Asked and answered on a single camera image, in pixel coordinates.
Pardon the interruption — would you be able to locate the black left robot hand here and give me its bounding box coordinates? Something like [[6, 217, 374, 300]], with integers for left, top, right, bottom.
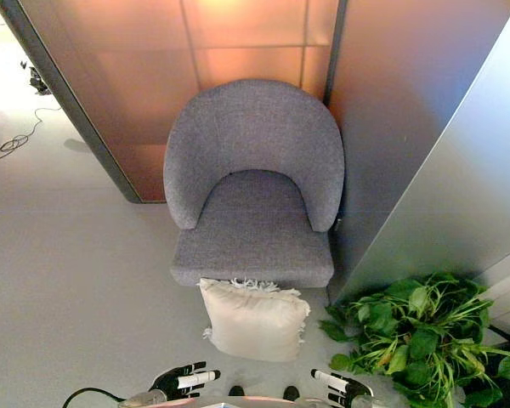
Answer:
[[148, 360, 222, 401]]

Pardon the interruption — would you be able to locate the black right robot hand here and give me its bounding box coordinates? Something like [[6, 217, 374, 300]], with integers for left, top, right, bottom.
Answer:
[[309, 368, 375, 408]]

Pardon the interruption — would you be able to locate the beige square pillow with fringe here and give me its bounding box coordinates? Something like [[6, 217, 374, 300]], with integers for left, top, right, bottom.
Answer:
[[197, 276, 312, 363]]

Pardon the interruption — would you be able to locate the grey fabric tub sofa chair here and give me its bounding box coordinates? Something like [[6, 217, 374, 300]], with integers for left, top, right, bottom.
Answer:
[[162, 78, 346, 289]]

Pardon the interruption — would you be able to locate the robot torso edge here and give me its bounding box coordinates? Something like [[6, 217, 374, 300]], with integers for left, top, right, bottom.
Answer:
[[152, 395, 324, 408]]

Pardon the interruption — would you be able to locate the green leafy potted plant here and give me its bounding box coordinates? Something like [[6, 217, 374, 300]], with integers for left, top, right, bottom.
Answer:
[[318, 272, 510, 408]]

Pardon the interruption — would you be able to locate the black white robot dog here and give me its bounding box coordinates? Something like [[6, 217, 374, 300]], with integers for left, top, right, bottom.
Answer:
[[27, 65, 52, 97]]

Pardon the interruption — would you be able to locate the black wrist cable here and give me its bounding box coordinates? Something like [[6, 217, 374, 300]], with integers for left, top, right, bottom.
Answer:
[[61, 386, 127, 408]]

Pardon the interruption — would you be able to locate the black floor cable with coil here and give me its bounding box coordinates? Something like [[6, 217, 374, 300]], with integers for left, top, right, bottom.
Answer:
[[0, 106, 63, 169]]

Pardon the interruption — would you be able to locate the grey partition end post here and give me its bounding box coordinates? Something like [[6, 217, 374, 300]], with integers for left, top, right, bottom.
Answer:
[[0, 0, 142, 205]]

